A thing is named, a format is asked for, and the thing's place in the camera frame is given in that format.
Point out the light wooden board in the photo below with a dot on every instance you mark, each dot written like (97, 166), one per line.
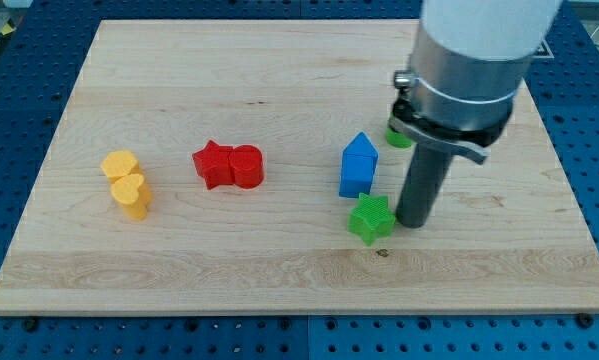
(505, 237)

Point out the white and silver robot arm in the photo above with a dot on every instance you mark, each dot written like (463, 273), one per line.
(469, 57)

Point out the yellow hexagon block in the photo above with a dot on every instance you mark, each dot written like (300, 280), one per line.
(118, 164)

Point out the red star block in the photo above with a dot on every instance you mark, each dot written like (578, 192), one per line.
(212, 164)

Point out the green star block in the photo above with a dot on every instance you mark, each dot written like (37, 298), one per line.
(371, 218)

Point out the blue house-shaped block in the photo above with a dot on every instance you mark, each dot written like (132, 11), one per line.
(359, 162)

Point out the green cylinder block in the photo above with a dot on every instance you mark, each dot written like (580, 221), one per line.
(396, 139)

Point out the red cylinder block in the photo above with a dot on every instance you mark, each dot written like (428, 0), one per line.
(246, 163)

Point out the yellow heart block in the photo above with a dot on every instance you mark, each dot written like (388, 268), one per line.
(133, 195)

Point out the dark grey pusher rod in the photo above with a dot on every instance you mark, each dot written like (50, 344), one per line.
(426, 173)

